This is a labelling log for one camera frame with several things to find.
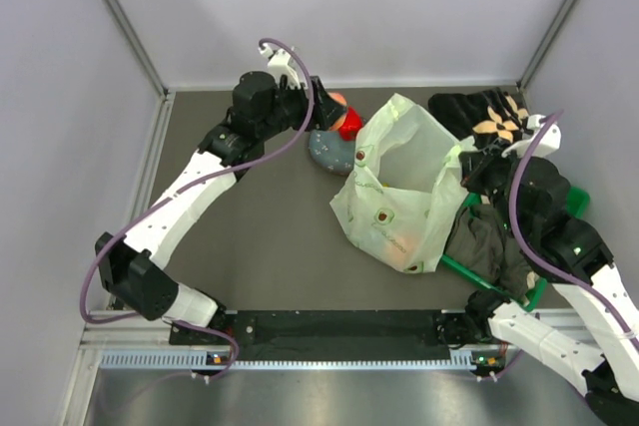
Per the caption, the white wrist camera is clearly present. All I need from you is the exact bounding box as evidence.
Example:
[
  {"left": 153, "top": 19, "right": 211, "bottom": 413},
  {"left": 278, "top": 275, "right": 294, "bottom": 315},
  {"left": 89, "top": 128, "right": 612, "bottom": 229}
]
[
  {"left": 501, "top": 114, "right": 562, "bottom": 158},
  {"left": 259, "top": 43, "right": 306, "bottom": 90}
]

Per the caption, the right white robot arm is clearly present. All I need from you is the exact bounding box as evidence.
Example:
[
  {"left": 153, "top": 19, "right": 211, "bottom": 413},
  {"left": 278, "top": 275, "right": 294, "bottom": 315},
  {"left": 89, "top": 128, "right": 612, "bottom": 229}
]
[{"left": 460, "top": 152, "right": 638, "bottom": 425}]

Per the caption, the blue ceramic plate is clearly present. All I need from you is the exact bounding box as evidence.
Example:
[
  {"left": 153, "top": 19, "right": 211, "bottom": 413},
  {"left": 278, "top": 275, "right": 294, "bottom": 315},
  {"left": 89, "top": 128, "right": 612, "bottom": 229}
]
[{"left": 309, "top": 130, "right": 355, "bottom": 176}]

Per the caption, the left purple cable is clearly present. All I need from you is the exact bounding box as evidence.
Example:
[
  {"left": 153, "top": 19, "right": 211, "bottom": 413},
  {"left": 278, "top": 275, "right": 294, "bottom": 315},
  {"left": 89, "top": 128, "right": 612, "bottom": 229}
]
[{"left": 79, "top": 37, "right": 317, "bottom": 385}]

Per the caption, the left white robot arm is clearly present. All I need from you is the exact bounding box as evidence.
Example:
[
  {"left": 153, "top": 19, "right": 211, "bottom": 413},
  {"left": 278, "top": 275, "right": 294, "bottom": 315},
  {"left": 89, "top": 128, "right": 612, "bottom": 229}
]
[{"left": 95, "top": 72, "right": 347, "bottom": 343}]

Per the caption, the purple cable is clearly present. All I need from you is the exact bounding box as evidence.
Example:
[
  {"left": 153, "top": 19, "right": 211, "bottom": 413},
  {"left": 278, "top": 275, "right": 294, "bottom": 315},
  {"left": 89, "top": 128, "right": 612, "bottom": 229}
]
[
  {"left": 79, "top": 37, "right": 317, "bottom": 385},
  {"left": 491, "top": 109, "right": 639, "bottom": 407}
]

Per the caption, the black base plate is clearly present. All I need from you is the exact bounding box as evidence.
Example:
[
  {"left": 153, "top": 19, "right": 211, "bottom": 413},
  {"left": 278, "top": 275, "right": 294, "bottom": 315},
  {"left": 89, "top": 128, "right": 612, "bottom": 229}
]
[{"left": 168, "top": 308, "right": 488, "bottom": 347}]

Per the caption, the green plastic bin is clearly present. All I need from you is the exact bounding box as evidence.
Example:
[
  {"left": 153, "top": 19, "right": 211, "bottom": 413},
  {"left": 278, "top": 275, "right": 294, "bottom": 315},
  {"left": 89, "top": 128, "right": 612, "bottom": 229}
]
[{"left": 438, "top": 186, "right": 591, "bottom": 315}]

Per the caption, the pale green plastic bag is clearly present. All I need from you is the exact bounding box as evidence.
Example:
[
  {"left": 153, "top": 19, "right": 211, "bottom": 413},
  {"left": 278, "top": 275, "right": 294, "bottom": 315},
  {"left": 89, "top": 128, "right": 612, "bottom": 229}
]
[{"left": 330, "top": 94, "right": 474, "bottom": 274}]

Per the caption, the slotted cable duct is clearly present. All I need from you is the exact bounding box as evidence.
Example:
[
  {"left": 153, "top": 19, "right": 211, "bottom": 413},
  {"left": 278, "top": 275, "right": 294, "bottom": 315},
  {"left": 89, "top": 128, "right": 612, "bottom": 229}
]
[{"left": 98, "top": 345, "right": 507, "bottom": 372}]

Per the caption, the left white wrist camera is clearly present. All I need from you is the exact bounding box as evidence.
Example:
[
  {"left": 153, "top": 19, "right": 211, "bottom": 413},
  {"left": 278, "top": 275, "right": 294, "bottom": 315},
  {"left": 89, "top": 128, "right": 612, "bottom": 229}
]
[{"left": 259, "top": 43, "right": 306, "bottom": 90}]

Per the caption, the peach coloured fruit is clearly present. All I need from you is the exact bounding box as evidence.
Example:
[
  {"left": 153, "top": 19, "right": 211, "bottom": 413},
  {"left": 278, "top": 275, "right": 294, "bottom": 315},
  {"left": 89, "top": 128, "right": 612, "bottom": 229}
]
[{"left": 328, "top": 92, "right": 348, "bottom": 131}]

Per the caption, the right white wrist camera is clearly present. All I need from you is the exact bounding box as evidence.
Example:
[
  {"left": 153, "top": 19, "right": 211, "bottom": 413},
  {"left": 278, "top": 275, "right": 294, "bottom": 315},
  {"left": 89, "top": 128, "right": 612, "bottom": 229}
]
[{"left": 501, "top": 114, "right": 562, "bottom": 158}]

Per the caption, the black flower patterned blanket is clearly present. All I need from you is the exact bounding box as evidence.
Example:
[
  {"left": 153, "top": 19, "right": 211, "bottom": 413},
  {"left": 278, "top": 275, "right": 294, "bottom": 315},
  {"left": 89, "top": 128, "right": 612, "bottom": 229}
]
[{"left": 427, "top": 88, "right": 531, "bottom": 150}]

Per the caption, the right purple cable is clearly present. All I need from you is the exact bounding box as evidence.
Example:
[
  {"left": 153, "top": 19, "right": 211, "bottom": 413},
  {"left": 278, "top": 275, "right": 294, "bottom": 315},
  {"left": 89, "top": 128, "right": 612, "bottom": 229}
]
[{"left": 491, "top": 109, "right": 639, "bottom": 407}]

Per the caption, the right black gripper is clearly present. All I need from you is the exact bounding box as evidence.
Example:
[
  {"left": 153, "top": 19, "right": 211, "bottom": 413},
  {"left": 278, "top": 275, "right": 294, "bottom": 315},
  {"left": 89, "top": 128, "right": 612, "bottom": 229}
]
[{"left": 457, "top": 136, "right": 525, "bottom": 236}]

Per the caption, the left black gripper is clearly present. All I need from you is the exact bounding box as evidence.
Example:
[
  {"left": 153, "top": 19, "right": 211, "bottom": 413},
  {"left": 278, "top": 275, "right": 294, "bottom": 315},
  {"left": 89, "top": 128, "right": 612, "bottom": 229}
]
[{"left": 258, "top": 76, "right": 346, "bottom": 141}]

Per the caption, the dark grey cloth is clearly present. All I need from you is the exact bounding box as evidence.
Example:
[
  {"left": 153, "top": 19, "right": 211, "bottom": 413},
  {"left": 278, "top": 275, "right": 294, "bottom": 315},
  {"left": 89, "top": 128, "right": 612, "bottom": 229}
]
[{"left": 444, "top": 204, "right": 539, "bottom": 299}]

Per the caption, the red bell pepper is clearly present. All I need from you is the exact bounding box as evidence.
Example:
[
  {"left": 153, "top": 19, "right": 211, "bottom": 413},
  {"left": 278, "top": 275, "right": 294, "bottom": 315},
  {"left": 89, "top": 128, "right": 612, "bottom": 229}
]
[{"left": 336, "top": 107, "right": 364, "bottom": 142}]

